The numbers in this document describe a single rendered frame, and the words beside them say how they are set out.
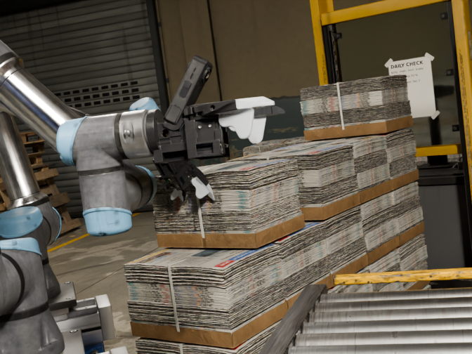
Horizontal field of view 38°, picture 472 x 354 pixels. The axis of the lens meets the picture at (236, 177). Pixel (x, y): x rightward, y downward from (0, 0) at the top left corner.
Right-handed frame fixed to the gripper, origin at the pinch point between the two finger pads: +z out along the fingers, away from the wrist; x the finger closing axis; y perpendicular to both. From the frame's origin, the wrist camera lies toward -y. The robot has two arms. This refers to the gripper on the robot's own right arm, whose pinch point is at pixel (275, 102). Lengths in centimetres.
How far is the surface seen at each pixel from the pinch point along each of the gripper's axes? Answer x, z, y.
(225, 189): -91, -29, 10
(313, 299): -48, -2, 38
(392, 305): -41, 14, 39
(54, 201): -683, -371, -9
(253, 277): -86, -22, 36
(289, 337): -24.0, -5.1, 40.7
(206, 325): -79, -36, 47
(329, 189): -130, -2, 13
